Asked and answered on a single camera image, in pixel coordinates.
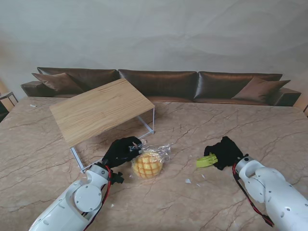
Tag clear plastic bread bag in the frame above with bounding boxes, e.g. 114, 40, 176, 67
128, 143, 173, 180

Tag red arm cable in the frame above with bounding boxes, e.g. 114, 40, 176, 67
81, 166, 114, 228
231, 162, 275, 228

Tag yellow melon pan bread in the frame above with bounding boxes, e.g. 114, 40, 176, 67
131, 154, 165, 179

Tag black frame side table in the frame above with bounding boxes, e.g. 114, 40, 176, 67
0, 92, 19, 123

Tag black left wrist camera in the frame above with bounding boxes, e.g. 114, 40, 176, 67
110, 172, 125, 184

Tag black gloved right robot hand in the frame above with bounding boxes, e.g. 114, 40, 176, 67
204, 136, 244, 171

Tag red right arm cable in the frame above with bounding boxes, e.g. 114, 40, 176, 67
231, 162, 275, 228

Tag brown sofa cushion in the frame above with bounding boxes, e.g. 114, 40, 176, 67
32, 72, 84, 93
231, 77, 291, 101

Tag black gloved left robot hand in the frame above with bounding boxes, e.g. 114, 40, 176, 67
102, 136, 144, 168

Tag red left arm cable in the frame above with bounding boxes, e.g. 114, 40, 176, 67
81, 166, 114, 228

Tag wooden shelf riser white legs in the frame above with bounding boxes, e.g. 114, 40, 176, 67
49, 77, 155, 174

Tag brown leather sofa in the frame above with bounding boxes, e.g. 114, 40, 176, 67
21, 67, 302, 107

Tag green plastic sealing clip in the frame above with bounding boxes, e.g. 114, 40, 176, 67
196, 152, 219, 168

